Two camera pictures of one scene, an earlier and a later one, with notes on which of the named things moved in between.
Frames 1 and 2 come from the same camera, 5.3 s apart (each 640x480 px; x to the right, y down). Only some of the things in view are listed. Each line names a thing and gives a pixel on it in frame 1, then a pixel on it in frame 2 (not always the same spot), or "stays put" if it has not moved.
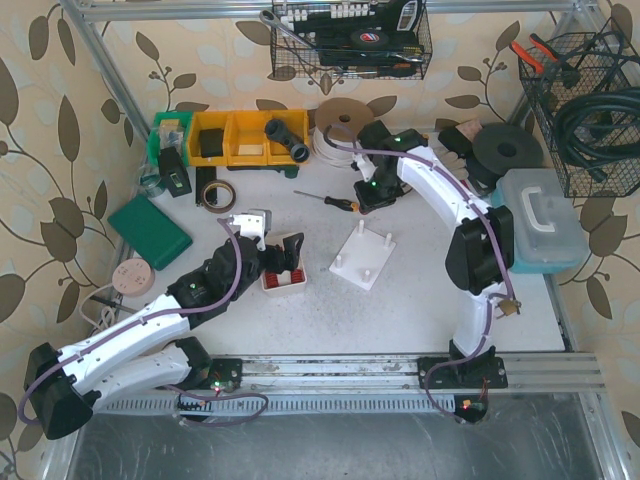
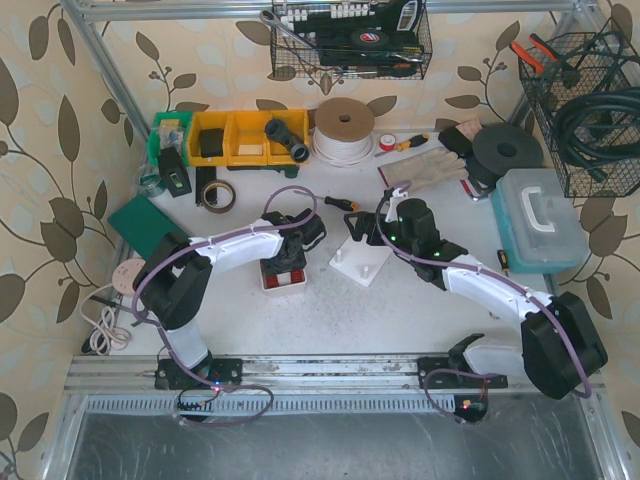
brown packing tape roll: x=221 y=209 stays put
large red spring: x=271 y=279 stays put
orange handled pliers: x=536 y=63 stays put
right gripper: x=375 y=193 -> x=377 y=228
